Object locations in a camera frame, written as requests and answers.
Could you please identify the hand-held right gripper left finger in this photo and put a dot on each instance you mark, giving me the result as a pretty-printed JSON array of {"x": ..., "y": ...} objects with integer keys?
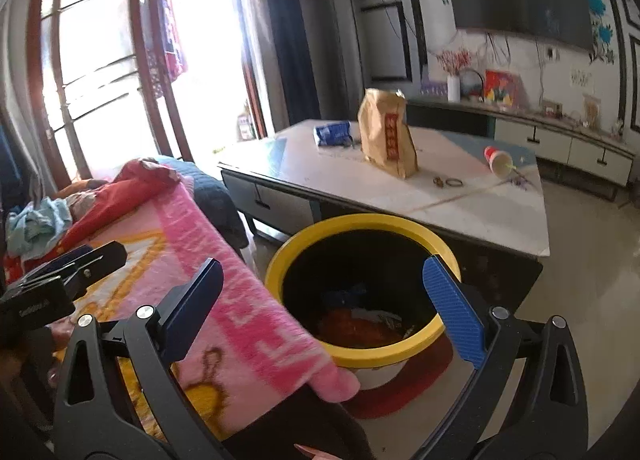
[{"x": 192, "y": 307}]

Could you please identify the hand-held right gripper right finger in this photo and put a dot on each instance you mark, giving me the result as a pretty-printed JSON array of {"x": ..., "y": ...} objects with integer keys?
[{"x": 452, "y": 310}]

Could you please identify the white television cabinet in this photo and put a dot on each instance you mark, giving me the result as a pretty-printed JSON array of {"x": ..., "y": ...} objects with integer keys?
[{"x": 550, "y": 140}]

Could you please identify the white vase with red flowers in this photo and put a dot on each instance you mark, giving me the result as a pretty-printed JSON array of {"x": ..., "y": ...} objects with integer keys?
[{"x": 453, "y": 90}]

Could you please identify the small beige packet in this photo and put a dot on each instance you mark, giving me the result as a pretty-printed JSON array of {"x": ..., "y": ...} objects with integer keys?
[{"x": 591, "y": 112}]

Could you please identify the red paper cup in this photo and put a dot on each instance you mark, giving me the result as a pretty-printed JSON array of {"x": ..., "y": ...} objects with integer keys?
[{"x": 495, "y": 156}]

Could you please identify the person's right hand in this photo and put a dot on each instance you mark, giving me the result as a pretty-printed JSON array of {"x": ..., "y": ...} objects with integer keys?
[{"x": 315, "y": 451}]

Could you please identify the round black frame ornament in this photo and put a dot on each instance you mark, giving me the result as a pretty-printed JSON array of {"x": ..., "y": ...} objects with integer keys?
[{"x": 470, "y": 85}]

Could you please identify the red plastic bag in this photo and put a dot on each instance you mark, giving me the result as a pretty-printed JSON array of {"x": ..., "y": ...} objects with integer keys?
[{"x": 350, "y": 327}]

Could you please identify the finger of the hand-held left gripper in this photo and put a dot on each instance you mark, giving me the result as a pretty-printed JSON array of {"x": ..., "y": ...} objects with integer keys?
[
  {"x": 70, "y": 256},
  {"x": 107, "y": 255}
]

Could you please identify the purple patterned box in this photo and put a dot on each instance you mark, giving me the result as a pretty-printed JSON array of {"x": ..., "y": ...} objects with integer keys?
[{"x": 432, "y": 89}]

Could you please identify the blue quilted cushion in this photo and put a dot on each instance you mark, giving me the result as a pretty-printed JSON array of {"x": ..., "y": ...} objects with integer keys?
[{"x": 210, "y": 195}]

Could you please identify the white coffee table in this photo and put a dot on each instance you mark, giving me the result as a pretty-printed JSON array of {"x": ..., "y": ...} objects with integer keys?
[{"x": 450, "y": 220}]

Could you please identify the blue packet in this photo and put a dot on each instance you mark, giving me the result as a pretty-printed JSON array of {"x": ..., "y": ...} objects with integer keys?
[{"x": 332, "y": 134}]

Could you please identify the yellow rimmed black trash bin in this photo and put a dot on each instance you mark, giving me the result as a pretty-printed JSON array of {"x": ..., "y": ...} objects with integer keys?
[{"x": 360, "y": 221}]

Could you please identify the colourful picture box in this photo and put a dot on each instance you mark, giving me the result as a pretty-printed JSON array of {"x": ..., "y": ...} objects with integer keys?
[{"x": 500, "y": 87}]

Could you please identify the brown window frame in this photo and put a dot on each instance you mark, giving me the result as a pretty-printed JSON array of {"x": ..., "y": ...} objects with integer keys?
[{"x": 134, "y": 40}]

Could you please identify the brown paper bag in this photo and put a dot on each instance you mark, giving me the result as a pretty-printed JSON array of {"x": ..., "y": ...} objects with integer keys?
[{"x": 385, "y": 140}]

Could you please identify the dark blue curtain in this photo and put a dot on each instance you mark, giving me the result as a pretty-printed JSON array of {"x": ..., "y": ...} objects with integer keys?
[
  {"x": 290, "y": 40},
  {"x": 20, "y": 90}
]

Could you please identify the hanging clothes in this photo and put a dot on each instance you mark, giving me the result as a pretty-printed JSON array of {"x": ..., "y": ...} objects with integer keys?
[{"x": 167, "y": 50}]

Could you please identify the pale floral cloth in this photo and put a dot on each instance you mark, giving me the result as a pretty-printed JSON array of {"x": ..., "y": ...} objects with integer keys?
[{"x": 85, "y": 202}]

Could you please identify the light blue clothes pile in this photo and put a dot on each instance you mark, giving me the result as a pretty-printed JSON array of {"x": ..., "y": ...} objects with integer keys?
[{"x": 40, "y": 225}]

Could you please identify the grey standing air conditioner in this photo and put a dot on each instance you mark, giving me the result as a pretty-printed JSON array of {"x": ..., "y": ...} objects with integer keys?
[{"x": 340, "y": 40}]

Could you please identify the blue plastic bag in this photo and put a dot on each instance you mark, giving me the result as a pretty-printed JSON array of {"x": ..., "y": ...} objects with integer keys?
[{"x": 345, "y": 297}]

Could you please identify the pink yellow printed blanket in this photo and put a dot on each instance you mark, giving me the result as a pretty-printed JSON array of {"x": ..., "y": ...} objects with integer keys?
[{"x": 240, "y": 300}]

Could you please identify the red quilt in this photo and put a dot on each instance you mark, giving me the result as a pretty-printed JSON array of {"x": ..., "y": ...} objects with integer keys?
[{"x": 140, "y": 180}]

